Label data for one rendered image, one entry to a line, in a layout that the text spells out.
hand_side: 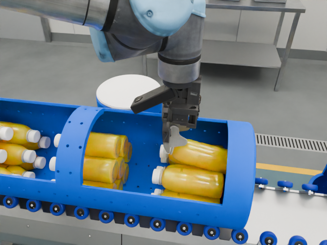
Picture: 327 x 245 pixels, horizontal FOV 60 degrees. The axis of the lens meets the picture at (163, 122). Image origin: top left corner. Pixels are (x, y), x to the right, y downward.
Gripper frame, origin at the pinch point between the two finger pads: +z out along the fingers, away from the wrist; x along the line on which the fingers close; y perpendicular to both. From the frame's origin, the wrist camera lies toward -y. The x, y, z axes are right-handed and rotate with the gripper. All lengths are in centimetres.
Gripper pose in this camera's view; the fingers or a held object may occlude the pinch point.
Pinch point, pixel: (167, 143)
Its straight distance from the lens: 74.5
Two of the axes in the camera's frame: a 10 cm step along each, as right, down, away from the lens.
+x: 1.7, -5.9, 7.9
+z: -0.1, 8.0, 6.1
